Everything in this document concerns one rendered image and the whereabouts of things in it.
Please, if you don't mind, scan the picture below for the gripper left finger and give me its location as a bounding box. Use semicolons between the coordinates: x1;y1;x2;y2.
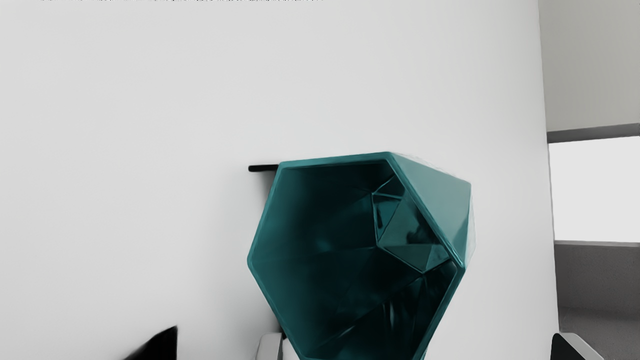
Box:
257;332;288;360

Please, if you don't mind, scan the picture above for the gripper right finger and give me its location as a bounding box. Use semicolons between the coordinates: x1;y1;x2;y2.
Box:
550;332;605;360

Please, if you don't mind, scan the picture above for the teal faceted mug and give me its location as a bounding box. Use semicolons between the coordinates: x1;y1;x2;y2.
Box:
247;151;476;360

